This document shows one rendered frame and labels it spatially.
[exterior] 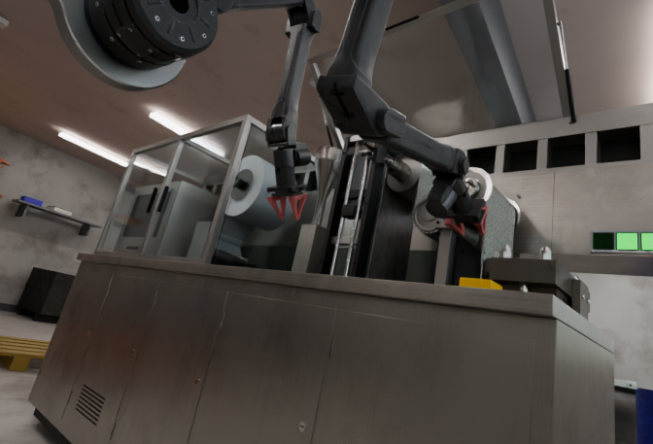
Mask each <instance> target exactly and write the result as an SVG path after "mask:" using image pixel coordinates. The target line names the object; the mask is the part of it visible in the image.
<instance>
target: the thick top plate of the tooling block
mask: <svg viewBox="0 0 653 444"><path fill-rule="evenodd" d="M489 279H490V280H492V281H494V282H495V283H497V284H499V285H500V284H502V285H514V286H519V284H527V285H529V287H539V288H551V289H558V290H559V291H560V292H562V293H563V294H564V295H565V296H567V297H568V298H569V299H570V300H572V279H575V278H574V277H573V276H572V275H571V274H570V273H569V272H568V271H567V270H566V269H565V268H564V267H563V266H562V265H561V264H560V263H559V262H558V261H557V260H556V259H536V258H510V257H491V263H490V275H489Z"/></svg>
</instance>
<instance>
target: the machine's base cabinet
mask: <svg viewBox="0 0 653 444"><path fill-rule="evenodd" d="M28 400H29V401H30V402H31V403H32V404H33V405H34V406H35V407H36V408H35V411H34V414H33V415H34V416H35V417H36V418H37V419H38V420H39V422H38V424H37V426H39V427H45V428H46V429H47V430H48V431H49V432H50V433H51V434H52V435H53V436H54V437H55V439H56V440H57V441H58V442H59V443H60V444H615V410H614V355H613V354H612V353H610V352H609V351H608V350H606V349H605V348H603V347H601V346H600V345H598V344H596V343H595V342H593V341H592V340H590V339H588V338H587V337H585V336H583V335H582V334H580V333H578V332H577V331H575V330H574V329H572V328H570V327H569V326H567V325H565V324H563V323H562V322H560V321H558V320H557V319H550V318H542V317H535V316H526V315H518V314H510V313H502V312H495V311H486V310H478V309H470V308H463V307H455V306H447V305H438V304H430V303H423V302H415V301H407V300H399V299H390V298H383V297H375V296H367V295H359V294H351V293H343V292H335V291H327V290H312V289H305V288H296V287H288V286H280V285H272V284H265V283H257V282H248V281H240V280H232V279H225V278H217V277H209V276H200V275H192V274H185V273H177V272H169V271H161V270H152V269H145V268H137V267H129V266H121V265H114V264H105V263H97V262H89V261H81V264H80V266H79V269H78V271H77V274H76V277H75V279H74V282H73V284H72V287H71V289H70V291H69V294H68V296H67V299H66V302H65V304H64V307H63V309H62V312H61V314H60V317H59V320H58V322H57V325H56V327H55V330H54V333H53V335H52V339H51V342H50V345H49V346H48V349H47V351H46V354H45V356H44V359H43V362H42V364H41V367H40V369H39V372H38V375H37V377H36V380H35V382H34V385H33V388H32V390H31V393H30V395H29V397H28Z"/></svg>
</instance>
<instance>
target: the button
mask: <svg viewBox="0 0 653 444"><path fill-rule="evenodd" d="M459 286H461V287H472V288H483V289H493V290H502V286H500V285H499V284H497V283H495V282H494V281H492V280H489V279H475V278H460V284H459Z"/></svg>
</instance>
